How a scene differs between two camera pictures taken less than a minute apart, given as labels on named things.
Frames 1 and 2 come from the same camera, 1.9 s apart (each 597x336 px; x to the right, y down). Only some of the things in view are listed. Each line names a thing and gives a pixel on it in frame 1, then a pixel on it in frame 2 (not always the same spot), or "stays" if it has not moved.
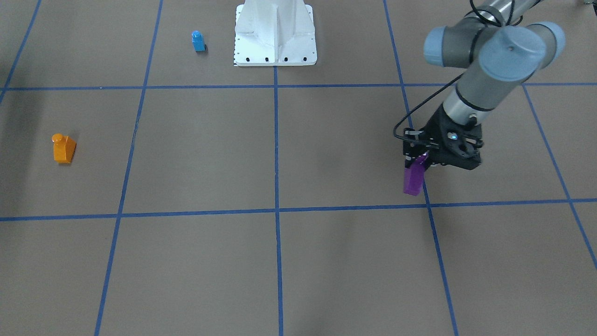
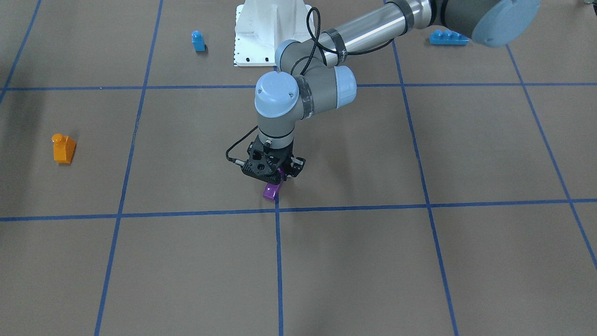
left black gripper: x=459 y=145 → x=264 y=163
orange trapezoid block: x=64 y=148 stays
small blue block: x=198 y=41 stays
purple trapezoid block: x=413 y=175 → x=271 y=190
